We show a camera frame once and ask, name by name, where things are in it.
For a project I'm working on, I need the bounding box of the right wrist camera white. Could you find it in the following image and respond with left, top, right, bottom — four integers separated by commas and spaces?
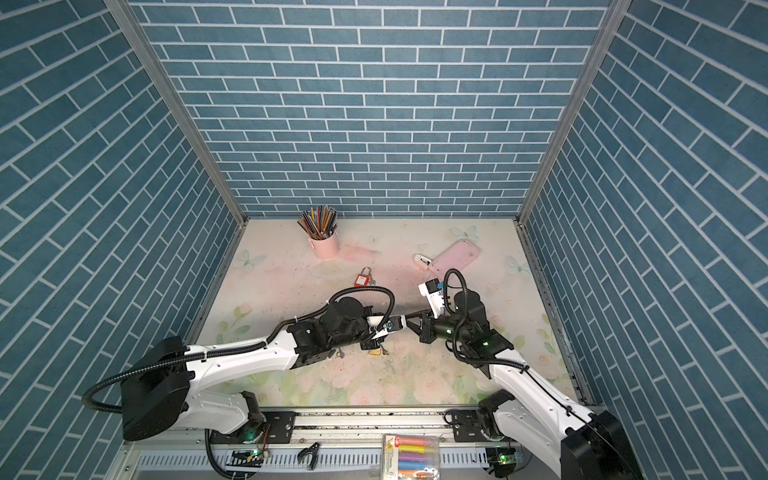
418, 278, 445, 319

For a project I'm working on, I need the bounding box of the left circuit board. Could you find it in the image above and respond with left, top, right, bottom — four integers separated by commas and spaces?
227, 449, 265, 469

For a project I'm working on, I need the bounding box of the pink pencil cup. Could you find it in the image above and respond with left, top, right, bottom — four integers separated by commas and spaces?
308, 233, 340, 261

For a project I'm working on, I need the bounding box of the pink case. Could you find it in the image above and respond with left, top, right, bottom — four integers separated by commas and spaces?
427, 239, 481, 279

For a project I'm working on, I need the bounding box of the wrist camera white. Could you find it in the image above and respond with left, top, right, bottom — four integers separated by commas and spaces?
418, 278, 445, 319
366, 315, 405, 340

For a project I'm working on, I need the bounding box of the aluminium front rail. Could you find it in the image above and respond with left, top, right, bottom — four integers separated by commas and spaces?
110, 405, 631, 469

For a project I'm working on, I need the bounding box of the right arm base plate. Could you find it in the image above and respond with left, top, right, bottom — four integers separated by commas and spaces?
442, 409, 518, 443

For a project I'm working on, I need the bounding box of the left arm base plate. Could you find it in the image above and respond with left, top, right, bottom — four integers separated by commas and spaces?
209, 411, 297, 445

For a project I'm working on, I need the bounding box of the marker pack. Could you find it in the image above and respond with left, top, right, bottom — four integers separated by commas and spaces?
380, 435, 441, 480

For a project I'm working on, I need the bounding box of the white small device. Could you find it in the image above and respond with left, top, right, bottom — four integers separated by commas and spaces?
413, 254, 432, 269

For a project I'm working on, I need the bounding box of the red padlock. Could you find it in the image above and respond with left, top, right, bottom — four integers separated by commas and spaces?
353, 267, 371, 287

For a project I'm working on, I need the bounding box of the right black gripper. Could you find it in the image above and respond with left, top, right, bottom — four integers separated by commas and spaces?
401, 308, 472, 346

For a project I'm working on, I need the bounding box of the black metal clip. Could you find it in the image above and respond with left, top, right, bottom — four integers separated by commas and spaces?
297, 442, 321, 471

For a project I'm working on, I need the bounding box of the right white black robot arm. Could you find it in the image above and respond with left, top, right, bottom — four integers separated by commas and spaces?
406, 269, 642, 479

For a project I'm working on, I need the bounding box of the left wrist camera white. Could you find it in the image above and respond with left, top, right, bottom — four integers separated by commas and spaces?
366, 315, 405, 340

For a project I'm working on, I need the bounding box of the circuit board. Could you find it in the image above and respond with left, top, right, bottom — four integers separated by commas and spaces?
484, 447, 523, 479
227, 449, 265, 469

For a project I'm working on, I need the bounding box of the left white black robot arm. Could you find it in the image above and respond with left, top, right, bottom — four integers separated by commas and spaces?
82, 286, 405, 441

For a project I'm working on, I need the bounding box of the coloured pencils bundle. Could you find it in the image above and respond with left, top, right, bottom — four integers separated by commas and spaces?
297, 205, 338, 240

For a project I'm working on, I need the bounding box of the right circuit board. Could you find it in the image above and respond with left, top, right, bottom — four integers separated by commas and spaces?
484, 447, 523, 479

